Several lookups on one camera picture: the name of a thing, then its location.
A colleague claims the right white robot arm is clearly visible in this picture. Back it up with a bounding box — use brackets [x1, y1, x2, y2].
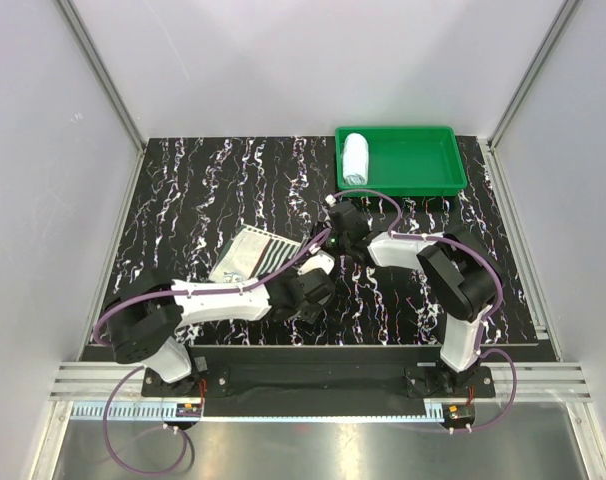
[324, 195, 503, 399]

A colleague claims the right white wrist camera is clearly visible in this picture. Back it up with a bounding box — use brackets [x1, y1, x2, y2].
[324, 194, 339, 207]

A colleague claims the light blue towel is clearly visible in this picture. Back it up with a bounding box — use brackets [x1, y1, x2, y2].
[341, 133, 369, 185]

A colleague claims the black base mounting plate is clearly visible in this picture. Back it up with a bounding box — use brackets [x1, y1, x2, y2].
[142, 346, 496, 399]

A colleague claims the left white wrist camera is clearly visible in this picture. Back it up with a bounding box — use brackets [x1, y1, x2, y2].
[297, 250, 335, 276]

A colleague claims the green white striped towel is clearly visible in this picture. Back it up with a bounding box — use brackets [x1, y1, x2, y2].
[208, 224, 302, 283]

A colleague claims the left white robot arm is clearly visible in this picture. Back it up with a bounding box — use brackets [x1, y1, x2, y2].
[102, 268, 335, 396]

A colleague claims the black marble pattern mat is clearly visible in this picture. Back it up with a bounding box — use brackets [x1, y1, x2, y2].
[108, 136, 536, 346]

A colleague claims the green plastic tray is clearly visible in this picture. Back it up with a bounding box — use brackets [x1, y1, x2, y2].
[335, 126, 468, 197]

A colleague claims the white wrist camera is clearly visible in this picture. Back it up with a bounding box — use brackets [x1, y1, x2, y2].
[324, 194, 339, 207]
[297, 250, 335, 276]

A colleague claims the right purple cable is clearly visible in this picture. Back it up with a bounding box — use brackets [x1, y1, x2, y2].
[325, 190, 519, 434]

